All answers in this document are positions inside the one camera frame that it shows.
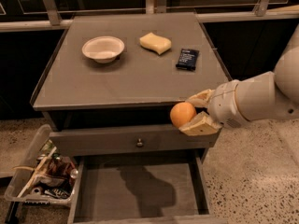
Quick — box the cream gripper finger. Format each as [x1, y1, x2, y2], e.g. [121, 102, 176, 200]
[186, 89, 214, 108]
[179, 111, 221, 136]

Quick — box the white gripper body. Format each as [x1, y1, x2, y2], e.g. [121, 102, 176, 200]
[207, 79, 249, 128]

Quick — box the orange fruit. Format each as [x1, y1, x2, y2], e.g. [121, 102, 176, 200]
[170, 102, 196, 128]

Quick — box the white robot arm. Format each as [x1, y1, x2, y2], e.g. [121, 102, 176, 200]
[179, 27, 299, 136]

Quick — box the open grey middle drawer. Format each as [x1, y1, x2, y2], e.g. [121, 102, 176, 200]
[67, 149, 228, 224]

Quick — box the grey top drawer with knob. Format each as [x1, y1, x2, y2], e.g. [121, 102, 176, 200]
[50, 124, 220, 157]

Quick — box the grey drawer cabinet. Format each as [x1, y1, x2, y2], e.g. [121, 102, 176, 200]
[29, 12, 240, 161]

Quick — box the dark blue snack packet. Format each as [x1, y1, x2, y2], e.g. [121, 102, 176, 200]
[176, 49, 199, 71]

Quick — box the yellow sponge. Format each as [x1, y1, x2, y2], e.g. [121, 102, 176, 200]
[139, 33, 172, 55]

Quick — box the white paper bowl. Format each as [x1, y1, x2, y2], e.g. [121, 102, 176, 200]
[81, 36, 124, 63]

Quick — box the silver can in bin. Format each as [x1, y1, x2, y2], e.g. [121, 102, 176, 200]
[70, 169, 78, 181]

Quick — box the brown snack bag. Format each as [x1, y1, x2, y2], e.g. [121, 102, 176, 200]
[40, 159, 75, 188]

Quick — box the clear plastic bin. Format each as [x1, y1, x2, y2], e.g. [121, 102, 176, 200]
[5, 124, 78, 206]

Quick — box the metal railing frame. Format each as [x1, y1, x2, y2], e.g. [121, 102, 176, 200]
[0, 0, 298, 33]

